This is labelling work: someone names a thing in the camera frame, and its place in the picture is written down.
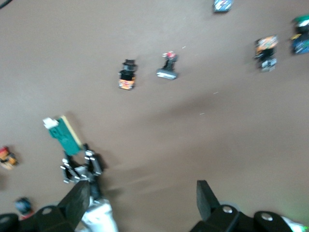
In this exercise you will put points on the green mushroom button blue block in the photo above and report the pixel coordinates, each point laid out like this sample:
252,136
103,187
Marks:
223,5
300,36

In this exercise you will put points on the black flat indicator red terminals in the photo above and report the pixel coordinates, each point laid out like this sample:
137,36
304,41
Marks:
167,68

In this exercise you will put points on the red emergency button orange block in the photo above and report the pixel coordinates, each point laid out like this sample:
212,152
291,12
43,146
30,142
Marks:
8,159

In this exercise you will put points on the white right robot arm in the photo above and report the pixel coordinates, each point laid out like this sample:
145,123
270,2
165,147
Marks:
295,223

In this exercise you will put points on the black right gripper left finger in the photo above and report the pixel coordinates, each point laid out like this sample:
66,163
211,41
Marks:
74,205

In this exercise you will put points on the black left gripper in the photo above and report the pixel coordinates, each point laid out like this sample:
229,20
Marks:
95,188

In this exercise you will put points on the red mushroom button blue block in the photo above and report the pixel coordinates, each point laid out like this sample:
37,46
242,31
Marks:
23,205

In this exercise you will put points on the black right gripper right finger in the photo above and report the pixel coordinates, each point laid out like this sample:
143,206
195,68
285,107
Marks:
206,203

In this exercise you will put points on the black selector switch orange block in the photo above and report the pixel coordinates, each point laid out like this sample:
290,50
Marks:
265,52
126,76

